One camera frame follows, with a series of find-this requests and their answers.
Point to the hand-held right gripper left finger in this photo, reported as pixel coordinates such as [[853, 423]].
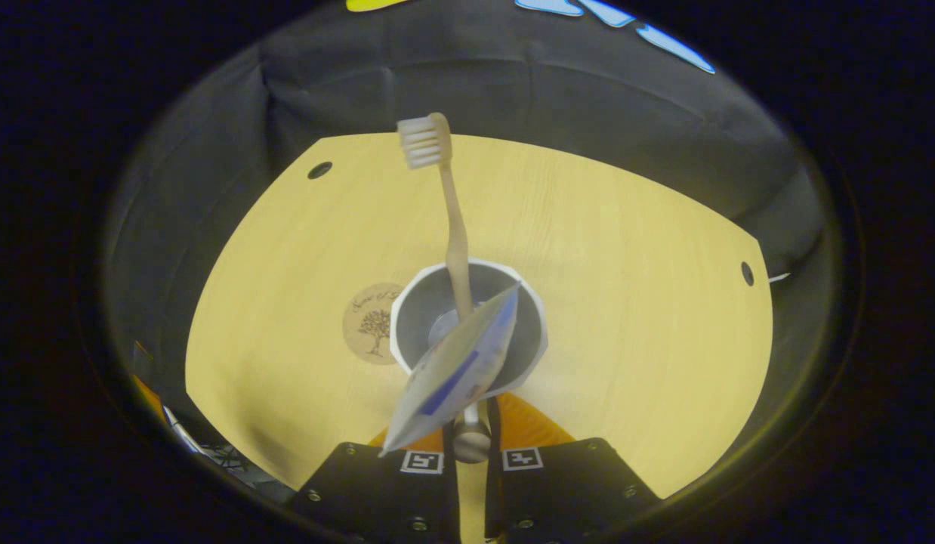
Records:
[[377, 491]]

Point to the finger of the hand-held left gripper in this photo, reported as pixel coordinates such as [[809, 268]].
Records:
[[146, 385]]

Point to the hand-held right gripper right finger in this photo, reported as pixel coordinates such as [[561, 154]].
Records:
[[558, 491]]

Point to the white toothpaste tube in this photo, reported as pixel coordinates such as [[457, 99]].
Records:
[[452, 370]]

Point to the round cork coaster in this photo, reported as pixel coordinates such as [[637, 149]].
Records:
[[365, 325]]

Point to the clear beige toothbrush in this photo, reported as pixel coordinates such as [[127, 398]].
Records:
[[456, 234]]

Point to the silver metal bar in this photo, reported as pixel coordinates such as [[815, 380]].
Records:
[[182, 431]]

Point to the black backdrop cloth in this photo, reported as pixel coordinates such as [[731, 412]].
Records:
[[513, 91]]

